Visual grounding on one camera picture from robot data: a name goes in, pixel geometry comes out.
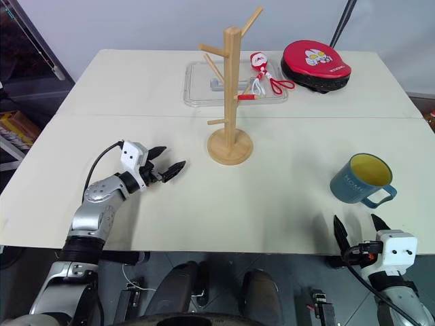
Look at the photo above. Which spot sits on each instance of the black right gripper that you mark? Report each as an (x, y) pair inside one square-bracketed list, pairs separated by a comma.
[(361, 253)]

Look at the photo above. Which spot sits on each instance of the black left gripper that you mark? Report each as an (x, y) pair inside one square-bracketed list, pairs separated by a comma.
[(151, 175)]

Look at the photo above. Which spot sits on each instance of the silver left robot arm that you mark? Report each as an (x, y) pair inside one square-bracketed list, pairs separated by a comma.
[(98, 198)]

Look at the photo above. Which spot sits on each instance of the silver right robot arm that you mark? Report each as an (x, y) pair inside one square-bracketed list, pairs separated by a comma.
[(408, 300)]

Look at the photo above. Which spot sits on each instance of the blue mug yellow inside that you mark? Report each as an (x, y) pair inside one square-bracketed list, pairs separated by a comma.
[(350, 185)]

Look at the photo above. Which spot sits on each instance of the wooden mug tree stand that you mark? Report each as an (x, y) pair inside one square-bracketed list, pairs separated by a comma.
[(229, 102)]

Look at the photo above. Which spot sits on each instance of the clear plastic tray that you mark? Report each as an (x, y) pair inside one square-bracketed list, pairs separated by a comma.
[(200, 85)]

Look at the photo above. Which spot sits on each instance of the black clamp block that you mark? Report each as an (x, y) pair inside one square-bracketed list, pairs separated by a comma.
[(323, 305), (128, 300)]

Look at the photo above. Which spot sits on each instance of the dark rounded shape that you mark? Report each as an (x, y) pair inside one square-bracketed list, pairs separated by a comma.
[(261, 293), (175, 288)]

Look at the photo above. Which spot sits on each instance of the yellow box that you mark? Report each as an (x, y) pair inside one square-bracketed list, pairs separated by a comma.
[(17, 127)]

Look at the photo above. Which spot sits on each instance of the red round zip case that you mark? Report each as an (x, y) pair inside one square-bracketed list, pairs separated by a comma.
[(312, 62)]

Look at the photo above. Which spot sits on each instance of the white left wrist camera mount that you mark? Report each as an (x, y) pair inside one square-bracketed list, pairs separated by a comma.
[(132, 158)]

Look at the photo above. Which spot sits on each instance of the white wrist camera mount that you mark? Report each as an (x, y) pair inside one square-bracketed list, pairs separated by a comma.
[(132, 158), (397, 251)]

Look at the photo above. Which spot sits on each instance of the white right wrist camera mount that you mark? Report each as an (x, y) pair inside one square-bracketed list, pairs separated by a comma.
[(397, 251)]

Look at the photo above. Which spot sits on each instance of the grey metal frame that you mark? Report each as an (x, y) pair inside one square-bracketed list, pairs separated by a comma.
[(10, 153)]

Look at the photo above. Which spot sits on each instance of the dark window frame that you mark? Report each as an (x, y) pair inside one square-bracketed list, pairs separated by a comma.
[(30, 51)]

